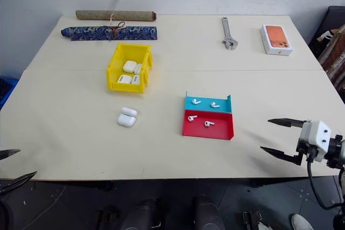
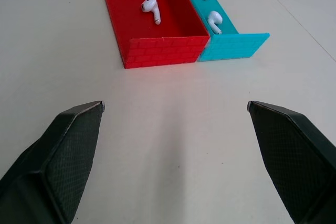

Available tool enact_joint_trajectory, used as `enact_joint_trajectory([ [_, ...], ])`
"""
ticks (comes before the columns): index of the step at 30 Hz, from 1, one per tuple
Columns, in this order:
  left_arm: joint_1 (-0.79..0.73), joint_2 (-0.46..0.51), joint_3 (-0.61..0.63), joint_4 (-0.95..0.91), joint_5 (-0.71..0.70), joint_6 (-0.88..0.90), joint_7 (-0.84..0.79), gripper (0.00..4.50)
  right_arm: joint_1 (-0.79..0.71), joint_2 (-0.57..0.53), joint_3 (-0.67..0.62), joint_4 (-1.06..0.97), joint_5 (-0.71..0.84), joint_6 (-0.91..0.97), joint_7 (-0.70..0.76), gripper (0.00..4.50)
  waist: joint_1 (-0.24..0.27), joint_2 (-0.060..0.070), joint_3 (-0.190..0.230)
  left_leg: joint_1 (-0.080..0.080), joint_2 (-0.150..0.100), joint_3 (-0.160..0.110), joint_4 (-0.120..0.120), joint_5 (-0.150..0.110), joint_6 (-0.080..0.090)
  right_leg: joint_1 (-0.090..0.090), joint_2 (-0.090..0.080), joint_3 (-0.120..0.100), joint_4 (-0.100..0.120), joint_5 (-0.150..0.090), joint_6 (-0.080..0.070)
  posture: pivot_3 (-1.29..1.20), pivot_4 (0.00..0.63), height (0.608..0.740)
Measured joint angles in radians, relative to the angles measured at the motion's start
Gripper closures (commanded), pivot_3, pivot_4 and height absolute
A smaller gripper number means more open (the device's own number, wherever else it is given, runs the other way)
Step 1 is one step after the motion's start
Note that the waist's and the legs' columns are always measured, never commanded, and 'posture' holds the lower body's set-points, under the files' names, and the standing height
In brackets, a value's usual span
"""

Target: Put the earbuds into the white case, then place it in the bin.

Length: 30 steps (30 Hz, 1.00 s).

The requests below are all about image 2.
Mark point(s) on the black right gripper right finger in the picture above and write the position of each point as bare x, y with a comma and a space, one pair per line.
294, 155

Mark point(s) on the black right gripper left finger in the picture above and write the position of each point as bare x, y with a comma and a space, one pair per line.
52, 166

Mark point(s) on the teal brick-pattern tray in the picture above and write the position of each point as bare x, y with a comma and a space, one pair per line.
231, 47

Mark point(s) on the red brick-pattern tray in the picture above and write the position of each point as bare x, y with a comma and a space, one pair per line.
168, 51

